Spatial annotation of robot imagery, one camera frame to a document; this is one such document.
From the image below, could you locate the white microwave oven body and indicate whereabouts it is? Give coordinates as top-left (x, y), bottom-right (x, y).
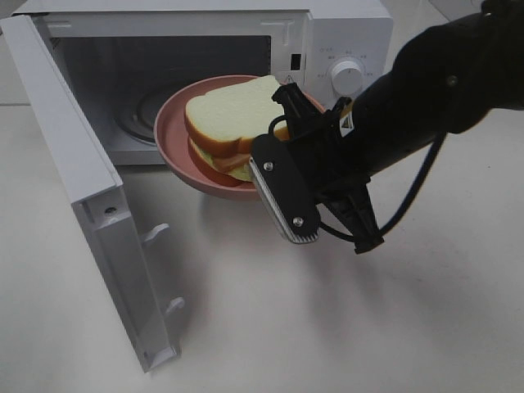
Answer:
top-left (10, 1), bottom-right (393, 165)

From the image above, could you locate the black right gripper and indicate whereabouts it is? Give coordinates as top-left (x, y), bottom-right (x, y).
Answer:
top-left (249, 83), bottom-right (384, 255)

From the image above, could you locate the pink round plate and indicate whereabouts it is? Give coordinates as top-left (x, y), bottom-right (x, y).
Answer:
top-left (153, 74), bottom-right (327, 202)

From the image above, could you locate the glass microwave turntable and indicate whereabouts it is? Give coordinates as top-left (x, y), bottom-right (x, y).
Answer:
top-left (113, 84), bottom-right (181, 145)

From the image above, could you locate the upper white power knob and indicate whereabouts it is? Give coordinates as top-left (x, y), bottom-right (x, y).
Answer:
top-left (331, 59), bottom-right (364, 97)

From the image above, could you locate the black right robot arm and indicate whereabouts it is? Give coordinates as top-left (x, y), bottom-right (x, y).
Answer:
top-left (249, 1), bottom-right (523, 254)

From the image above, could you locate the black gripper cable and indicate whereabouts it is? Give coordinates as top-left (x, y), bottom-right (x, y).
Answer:
top-left (268, 114), bottom-right (447, 242)

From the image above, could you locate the white bread sandwich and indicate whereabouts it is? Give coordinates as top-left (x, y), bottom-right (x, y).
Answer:
top-left (184, 75), bottom-right (283, 187)

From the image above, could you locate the white microwave door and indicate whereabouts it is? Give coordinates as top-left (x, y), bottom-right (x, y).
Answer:
top-left (1, 16), bottom-right (180, 372)

